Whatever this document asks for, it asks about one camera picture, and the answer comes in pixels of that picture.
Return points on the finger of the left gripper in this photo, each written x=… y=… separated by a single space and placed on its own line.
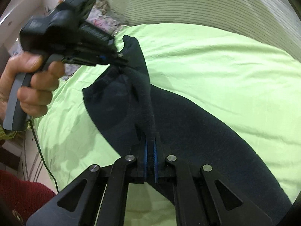
x=118 y=58

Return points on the floral pink pillow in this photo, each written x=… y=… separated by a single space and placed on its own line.
x=105 y=18

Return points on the black fleece pants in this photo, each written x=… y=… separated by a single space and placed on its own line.
x=124 y=106

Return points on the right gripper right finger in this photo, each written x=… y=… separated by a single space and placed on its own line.
x=164 y=170

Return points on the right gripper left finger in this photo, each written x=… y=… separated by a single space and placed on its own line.
x=139 y=151

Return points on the person's left hand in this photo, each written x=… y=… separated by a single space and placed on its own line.
x=35 y=98

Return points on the light green bed sheet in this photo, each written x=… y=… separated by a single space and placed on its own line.
x=251 y=87

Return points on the red knit sleeve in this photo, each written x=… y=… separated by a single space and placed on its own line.
x=21 y=199

